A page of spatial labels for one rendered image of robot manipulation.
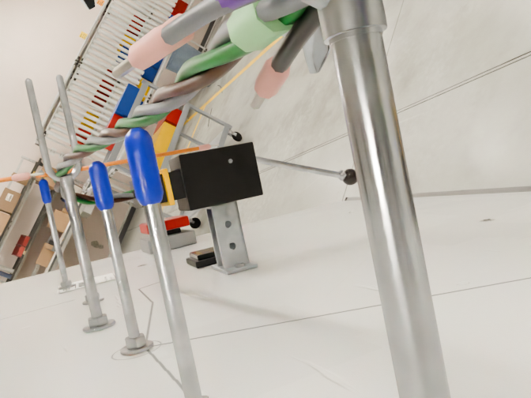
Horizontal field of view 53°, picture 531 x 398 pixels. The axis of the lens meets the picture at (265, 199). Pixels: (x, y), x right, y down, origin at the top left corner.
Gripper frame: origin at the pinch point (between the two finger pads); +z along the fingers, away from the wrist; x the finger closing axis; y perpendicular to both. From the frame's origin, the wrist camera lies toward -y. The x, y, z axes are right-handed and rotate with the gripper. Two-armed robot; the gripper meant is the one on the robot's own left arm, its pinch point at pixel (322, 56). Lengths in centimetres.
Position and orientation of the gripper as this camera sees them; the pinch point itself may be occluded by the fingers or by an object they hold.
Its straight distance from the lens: 45.0
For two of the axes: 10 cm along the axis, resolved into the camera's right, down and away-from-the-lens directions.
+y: -9.2, -0.8, 3.7
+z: 0.7, 9.3, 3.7
